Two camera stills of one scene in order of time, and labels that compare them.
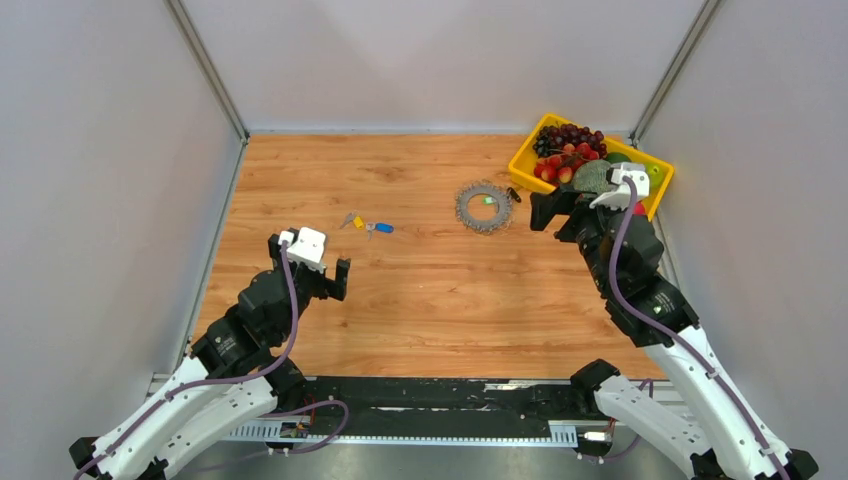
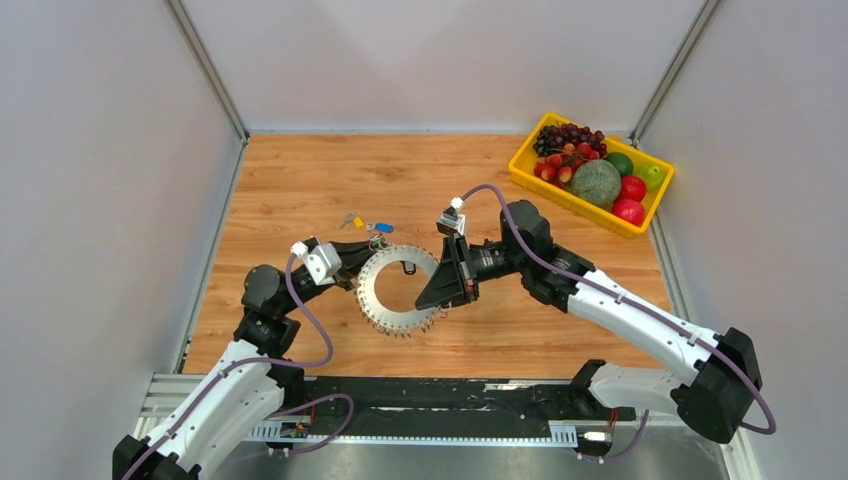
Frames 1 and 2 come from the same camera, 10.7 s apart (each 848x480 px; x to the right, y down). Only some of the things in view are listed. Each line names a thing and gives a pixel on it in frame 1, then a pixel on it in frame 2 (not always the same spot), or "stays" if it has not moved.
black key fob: (514, 194) to (408, 267)
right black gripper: (572, 202) to (453, 281)
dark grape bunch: (551, 138) stays
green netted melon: (591, 176) stays
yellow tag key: (356, 218) stays
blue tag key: (382, 227) stays
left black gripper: (328, 287) to (354, 255)
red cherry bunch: (561, 167) stays
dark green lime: (618, 157) stays
